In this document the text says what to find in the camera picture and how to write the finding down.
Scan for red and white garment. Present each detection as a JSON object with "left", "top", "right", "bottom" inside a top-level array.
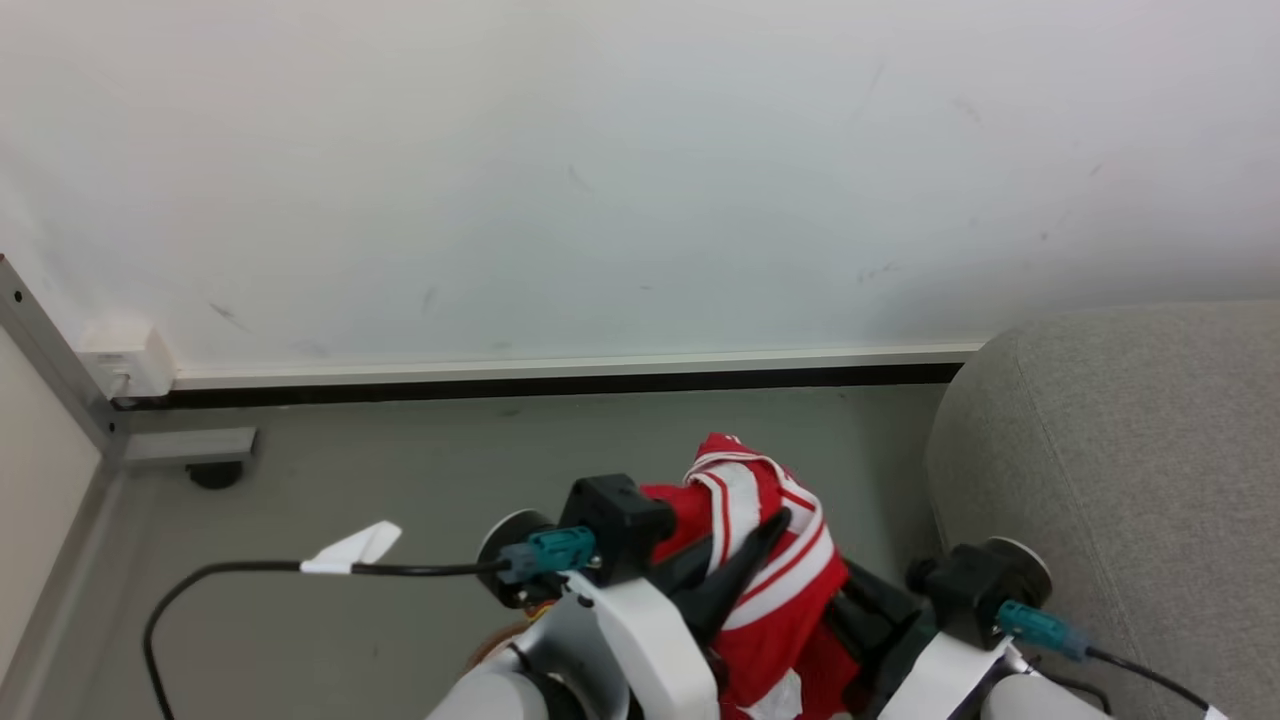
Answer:
[{"left": 640, "top": 432, "right": 863, "bottom": 720}]

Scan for teal cable connector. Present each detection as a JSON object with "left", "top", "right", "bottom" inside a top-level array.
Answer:
[
  {"left": 996, "top": 599, "right": 1092, "bottom": 662},
  {"left": 499, "top": 527, "right": 599, "bottom": 585}
]

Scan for teal right cable connector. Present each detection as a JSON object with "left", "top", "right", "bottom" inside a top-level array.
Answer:
[{"left": 996, "top": 599, "right": 1092, "bottom": 662}]

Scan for white and black baseboard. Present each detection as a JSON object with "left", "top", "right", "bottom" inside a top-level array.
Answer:
[{"left": 170, "top": 342, "right": 987, "bottom": 410}]

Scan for white wall socket box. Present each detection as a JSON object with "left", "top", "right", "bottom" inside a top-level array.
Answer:
[{"left": 78, "top": 323, "right": 179, "bottom": 402}]

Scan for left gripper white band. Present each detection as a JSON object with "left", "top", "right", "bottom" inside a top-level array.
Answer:
[{"left": 565, "top": 507, "right": 794, "bottom": 720}]

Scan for white paper cable tag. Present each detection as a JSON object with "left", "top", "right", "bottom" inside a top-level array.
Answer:
[{"left": 299, "top": 520, "right": 403, "bottom": 576}]

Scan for teal left cable connector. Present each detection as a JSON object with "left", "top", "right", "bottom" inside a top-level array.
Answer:
[{"left": 499, "top": 527, "right": 599, "bottom": 585}]

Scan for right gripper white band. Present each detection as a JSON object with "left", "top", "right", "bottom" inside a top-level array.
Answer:
[{"left": 827, "top": 564, "right": 1013, "bottom": 720}]

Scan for grey fabric sofa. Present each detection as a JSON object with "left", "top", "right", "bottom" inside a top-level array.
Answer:
[{"left": 925, "top": 300, "right": 1280, "bottom": 720}]

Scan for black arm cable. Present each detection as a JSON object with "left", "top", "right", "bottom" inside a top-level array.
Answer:
[
  {"left": 143, "top": 559, "right": 506, "bottom": 720},
  {"left": 1030, "top": 645, "right": 1231, "bottom": 720}
]

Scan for black partition foot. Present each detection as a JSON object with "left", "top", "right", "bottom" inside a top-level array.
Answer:
[{"left": 186, "top": 459, "right": 245, "bottom": 491}]

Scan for white laundry basket tan rim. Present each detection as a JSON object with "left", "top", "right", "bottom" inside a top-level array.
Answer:
[{"left": 464, "top": 618, "right": 533, "bottom": 671}]

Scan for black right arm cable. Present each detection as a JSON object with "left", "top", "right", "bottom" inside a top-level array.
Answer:
[{"left": 1030, "top": 645, "right": 1231, "bottom": 720}]

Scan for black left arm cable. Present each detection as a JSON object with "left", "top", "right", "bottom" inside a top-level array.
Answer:
[{"left": 143, "top": 559, "right": 506, "bottom": 720}]

